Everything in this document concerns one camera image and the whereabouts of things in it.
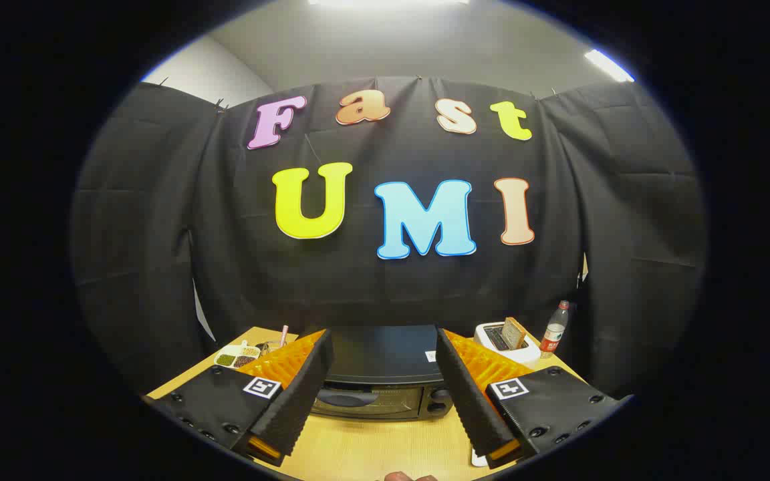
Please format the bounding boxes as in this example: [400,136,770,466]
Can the ceiling light panel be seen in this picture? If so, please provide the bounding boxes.
[584,49,635,84]

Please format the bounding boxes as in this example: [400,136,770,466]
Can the white pop-up toaster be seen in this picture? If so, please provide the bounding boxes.
[474,322,541,365]

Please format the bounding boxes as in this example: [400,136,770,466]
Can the white divided bean tray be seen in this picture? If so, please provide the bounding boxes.
[214,341,262,369]

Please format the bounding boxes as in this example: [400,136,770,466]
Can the clear water bottle red label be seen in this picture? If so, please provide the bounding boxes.
[540,300,570,359]

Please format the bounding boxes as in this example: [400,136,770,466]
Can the brown bread slice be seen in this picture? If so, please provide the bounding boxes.
[502,317,527,349]

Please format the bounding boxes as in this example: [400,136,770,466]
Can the black toaster oven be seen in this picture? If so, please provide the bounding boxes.
[311,325,456,420]

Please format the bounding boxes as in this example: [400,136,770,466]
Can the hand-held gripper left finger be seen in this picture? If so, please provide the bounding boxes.
[146,329,334,467]

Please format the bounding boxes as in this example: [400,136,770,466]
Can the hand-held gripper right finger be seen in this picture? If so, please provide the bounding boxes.
[436,328,633,468]

